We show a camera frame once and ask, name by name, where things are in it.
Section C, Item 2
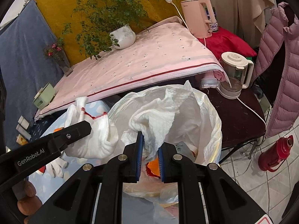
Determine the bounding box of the dark maroon chair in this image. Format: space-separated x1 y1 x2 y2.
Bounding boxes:
206 87 267 164

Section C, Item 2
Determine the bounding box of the pink down jacket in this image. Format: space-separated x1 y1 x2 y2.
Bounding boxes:
253 2 299 139

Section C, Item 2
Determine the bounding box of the yellow hanging cloth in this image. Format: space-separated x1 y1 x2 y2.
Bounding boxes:
34 0 187 66

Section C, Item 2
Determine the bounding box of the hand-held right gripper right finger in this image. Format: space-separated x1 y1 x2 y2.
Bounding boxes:
157 142 269 224

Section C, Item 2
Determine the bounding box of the glass vase with red flowers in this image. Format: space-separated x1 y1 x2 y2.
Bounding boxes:
44 42 72 76

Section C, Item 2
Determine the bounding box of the white glass electric kettle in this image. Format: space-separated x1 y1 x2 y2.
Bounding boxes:
218 52 255 99

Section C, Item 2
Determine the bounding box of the green tissue box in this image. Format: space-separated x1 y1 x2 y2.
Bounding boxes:
33 82 56 110

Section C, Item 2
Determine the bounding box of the white kettle cord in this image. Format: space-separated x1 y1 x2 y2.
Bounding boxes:
236 97 267 125

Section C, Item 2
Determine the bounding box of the pink tablecloth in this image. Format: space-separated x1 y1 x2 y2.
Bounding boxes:
35 16 230 122

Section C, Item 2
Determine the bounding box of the red cloth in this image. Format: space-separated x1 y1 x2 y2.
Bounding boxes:
197 27 257 57

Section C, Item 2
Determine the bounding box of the small grey and white box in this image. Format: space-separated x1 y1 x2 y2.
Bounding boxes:
16 124 31 140

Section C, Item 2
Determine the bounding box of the white-lined trash bin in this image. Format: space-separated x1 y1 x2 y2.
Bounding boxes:
107 85 222 206

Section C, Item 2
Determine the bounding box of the white tissue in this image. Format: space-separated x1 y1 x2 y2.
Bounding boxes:
121 80 194 159

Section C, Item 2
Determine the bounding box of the white cotton glove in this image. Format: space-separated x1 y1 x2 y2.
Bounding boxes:
35 160 68 178

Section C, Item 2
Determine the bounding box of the green potted plant white pot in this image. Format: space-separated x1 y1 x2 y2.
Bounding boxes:
62 0 155 60

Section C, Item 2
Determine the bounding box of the red thermos flask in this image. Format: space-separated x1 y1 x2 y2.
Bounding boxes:
258 135 293 172

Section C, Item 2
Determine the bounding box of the person's left hand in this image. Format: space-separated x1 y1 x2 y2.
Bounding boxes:
17 180 44 224

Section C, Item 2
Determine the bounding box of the blue hanging cloth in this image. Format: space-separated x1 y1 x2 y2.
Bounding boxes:
0 0 64 150

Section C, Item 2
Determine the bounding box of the beige curtain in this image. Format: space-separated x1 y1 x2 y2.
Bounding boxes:
180 0 278 49

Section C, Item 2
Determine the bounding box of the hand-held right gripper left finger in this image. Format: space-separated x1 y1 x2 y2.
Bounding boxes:
24 131 144 224

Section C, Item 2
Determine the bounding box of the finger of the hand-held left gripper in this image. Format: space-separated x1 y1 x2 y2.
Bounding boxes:
50 121 92 148

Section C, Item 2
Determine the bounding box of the white glove with red trim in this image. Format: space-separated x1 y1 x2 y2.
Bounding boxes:
64 96 119 160

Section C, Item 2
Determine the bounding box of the white folded cloth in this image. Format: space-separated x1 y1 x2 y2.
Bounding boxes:
201 78 220 89

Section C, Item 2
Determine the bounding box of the pink folded cloth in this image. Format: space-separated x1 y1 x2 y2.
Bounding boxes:
214 71 230 88

